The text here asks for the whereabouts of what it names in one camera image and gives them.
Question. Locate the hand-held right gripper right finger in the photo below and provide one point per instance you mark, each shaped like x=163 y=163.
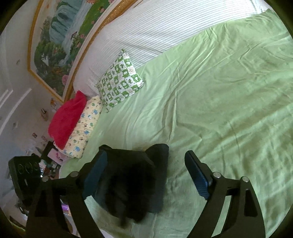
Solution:
x=197 y=176

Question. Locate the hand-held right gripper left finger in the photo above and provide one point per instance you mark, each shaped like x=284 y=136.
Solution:
x=93 y=178

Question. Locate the black pants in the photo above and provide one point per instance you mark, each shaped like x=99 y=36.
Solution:
x=132 y=183

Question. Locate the cluttered bedside table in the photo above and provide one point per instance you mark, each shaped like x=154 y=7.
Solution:
x=51 y=166

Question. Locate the yellow printed pillow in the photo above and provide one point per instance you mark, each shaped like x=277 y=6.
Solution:
x=84 y=128

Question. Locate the red fluffy pillow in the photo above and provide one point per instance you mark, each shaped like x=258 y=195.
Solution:
x=64 y=121

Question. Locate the green bed sheet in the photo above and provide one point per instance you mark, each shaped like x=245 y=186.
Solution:
x=217 y=103

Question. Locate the green checked pillow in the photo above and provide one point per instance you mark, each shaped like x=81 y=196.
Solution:
x=119 y=82

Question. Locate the gold framed landscape painting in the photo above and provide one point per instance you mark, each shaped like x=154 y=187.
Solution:
x=59 y=45

